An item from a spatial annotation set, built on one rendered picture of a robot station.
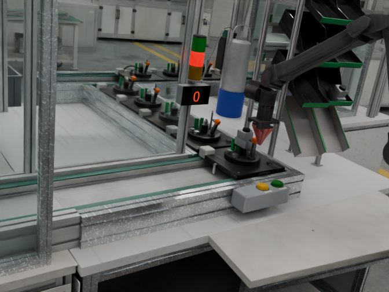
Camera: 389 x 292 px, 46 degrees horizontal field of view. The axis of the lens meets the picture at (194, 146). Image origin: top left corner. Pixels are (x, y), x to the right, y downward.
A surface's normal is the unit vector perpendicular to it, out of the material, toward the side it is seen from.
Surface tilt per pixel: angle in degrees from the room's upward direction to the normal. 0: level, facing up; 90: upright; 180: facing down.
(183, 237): 0
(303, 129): 45
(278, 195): 90
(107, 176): 90
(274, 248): 0
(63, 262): 0
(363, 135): 90
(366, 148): 90
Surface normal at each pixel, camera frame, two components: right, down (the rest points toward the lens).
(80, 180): 0.57, 0.36
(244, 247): 0.13, -0.93
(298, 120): 0.39, -0.40
